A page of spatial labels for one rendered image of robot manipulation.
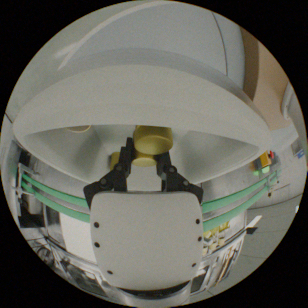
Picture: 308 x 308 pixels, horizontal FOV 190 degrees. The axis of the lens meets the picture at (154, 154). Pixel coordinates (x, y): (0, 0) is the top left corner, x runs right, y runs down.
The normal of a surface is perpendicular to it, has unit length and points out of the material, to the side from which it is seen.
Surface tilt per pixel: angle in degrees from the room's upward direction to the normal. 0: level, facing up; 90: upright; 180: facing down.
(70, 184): 90
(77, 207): 90
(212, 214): 90
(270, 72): 1
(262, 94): 1
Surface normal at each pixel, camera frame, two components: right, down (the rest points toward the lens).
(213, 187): 0.15, -0.41
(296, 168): -0.99, -0.04
